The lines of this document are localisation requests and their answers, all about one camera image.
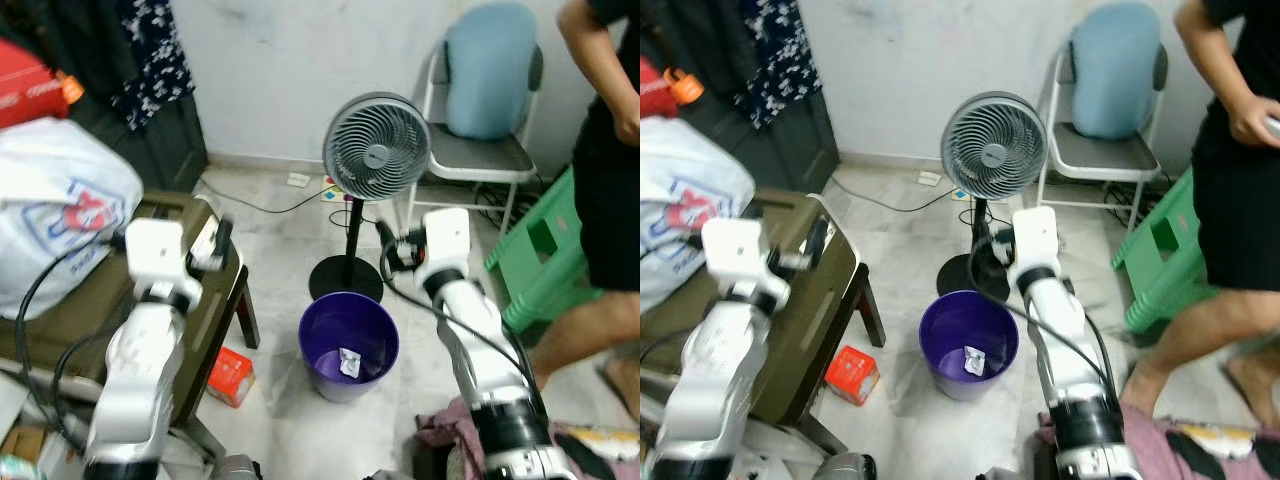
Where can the orange tag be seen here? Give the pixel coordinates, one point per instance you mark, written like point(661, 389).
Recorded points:
point(685, 88)
point(71, 90)

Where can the dark wooden cabinet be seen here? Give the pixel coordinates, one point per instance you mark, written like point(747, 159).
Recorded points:
point(170, 150)
point(800, 150)

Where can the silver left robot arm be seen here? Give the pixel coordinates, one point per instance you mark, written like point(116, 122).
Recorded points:
point(715, 390)
point(140, 380)

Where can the grey standing fan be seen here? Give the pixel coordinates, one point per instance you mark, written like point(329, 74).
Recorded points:
point(377, 150)
point(995, 145)

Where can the white crumpled wrapper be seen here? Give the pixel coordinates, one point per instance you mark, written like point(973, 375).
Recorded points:
point(350, 363)
point(975, 360)

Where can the colourful power strip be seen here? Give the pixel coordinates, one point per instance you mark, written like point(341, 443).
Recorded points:
point(330, 192)
point(956, 193)

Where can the dark floral garment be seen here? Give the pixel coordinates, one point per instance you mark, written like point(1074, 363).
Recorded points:
point(785, 60)
point(155, 60)

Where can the olive brown side table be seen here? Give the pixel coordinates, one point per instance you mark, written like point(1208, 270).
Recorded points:
point(830, 300)
point(215, 320)

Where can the grey phone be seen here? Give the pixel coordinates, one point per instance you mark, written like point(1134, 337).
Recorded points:
point(1273, 126)

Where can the orange red box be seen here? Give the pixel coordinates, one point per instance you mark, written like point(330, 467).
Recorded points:
point(852, 375)
point(232, 378)

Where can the person bare forearm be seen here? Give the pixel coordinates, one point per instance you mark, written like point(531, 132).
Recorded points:
point(1210, 60)
point(590, 60)

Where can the light blue cushion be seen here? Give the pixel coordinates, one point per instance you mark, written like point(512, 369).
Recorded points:
point(490, 70)
point(1115, 70)

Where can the silver robot right leg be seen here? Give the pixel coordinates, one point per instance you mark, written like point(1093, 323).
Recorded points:
point(395, 476)

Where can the white bag red blue print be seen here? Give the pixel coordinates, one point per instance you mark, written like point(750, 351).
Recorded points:
point(40, 180)
point(690, 190)

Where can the green plastic stool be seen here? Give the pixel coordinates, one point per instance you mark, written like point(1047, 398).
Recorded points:
point(530, 285)
point(1145, 295)

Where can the silver robot leg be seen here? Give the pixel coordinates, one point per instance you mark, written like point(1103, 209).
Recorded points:
point(850, 466)
point(395, 476)

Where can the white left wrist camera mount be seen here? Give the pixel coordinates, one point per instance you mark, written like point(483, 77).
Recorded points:
point(155, 250)
point(735, 250)

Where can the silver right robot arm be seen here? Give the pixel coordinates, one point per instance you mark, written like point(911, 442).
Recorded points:
point(480, 340)
point(1065, 340)

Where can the silver robot left leg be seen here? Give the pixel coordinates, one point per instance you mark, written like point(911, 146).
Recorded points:
point(850, 466)

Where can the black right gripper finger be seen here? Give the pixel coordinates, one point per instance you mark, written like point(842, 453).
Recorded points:
point(978, 236)
point(385, 236)

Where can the white folding chair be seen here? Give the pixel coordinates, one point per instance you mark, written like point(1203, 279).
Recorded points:
point(470, 158)
point(1100, 155)

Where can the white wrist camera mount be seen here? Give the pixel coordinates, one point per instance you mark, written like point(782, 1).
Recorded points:
point(735, 250)
point(155, 250)
point(447, 240)
point(1035, 240)

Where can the white floor socket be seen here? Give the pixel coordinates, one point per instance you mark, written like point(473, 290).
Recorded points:
point(298, 180)
point(930, 178)

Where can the person hand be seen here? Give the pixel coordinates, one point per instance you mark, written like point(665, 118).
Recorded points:
point(1250, 118)
point(628, 122)

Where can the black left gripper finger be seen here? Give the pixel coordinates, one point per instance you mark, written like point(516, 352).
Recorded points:
point(820, 240)
point(225, 240)

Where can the purple printed blanket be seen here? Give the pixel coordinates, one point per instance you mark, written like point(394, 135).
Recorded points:
point(445, 430)
point(1160, 440)

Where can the person in black clothes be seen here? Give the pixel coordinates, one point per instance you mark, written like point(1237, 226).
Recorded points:
point(605, 200)
point(1235, 200)

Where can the purple trash bin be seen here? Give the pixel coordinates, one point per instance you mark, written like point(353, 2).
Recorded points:
point(945, 350)
point(325, 350)

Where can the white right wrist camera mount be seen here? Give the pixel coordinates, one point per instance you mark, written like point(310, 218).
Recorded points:
point(1035, 240)
point(447, 240)

